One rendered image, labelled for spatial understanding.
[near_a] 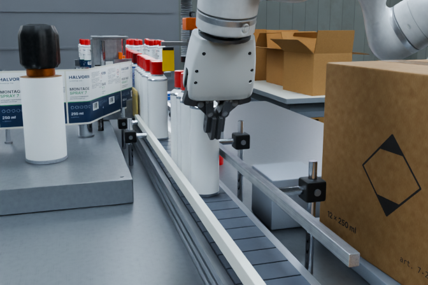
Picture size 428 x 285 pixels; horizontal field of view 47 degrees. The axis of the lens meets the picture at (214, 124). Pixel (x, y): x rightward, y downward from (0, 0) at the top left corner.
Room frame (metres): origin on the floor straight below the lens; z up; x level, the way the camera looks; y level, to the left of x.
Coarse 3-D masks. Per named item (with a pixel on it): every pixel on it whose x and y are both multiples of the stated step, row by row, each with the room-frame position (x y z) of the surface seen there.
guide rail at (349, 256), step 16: (240, 160) 0.76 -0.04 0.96; (256, 176) 0.67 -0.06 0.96; (272, 192) 0.61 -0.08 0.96; (288, 208) 0.56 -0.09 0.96; (304, 224) 0.52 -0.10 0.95; (320, 224) 0.50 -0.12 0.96; (320, 240) 0.48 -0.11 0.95; (336, 240) 0.46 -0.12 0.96; (336, 256) 0.45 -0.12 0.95; (352, 256) 0.43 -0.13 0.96
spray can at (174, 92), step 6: (180, 72) 0.98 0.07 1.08; (180, 78) 0.98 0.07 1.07; (180, 84) 0.98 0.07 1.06; (174, 90) 0.99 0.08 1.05; (180, 90) 0.98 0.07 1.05; (174, 96) 0.98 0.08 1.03; (174, 102) 0.98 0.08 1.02; (174, 108) 0.98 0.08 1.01; (174, 114) 0.98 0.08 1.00; (174, 120) 0.98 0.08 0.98; (174, 126) 0.98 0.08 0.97; (174, 132) 0.98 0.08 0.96; (174, 138) 0.98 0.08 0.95; (174, 144) 0.98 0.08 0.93; (174, 150) 0.98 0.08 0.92; (174, 156) 0.98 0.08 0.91
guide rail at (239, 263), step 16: (144, 128) 1.24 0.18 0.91; (160, 144) 1.06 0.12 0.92; (176, 176) 0.84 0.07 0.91; (192, 192) 0.74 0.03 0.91; (208, 208) 0.67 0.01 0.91; (208, 224) 0.63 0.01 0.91; (224, 240) 0.56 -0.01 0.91; (240, 256) 0.52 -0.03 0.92; (240, 272) 0.50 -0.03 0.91; (256, 272) 0.48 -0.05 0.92
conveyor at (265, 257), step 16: (160, 160) 1.05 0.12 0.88; (176, 192) 0.87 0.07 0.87; (224, 192) 0.84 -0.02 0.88; (192, 208) 0.76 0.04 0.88; (224, 208) 0.76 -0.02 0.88; (224, 224) 0.69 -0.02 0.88; (240, 224) 0.69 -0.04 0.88; (208, 240) 0.64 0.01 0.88; (240, 240) 0.64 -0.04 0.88; (256, 240) 0.64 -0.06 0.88; (224, 256) 0.59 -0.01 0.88; (256, 256) 0.59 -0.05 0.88; (272, 256) 0.59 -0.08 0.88; (272, 272) 0.55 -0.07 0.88; (288, 272) 0.55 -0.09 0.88
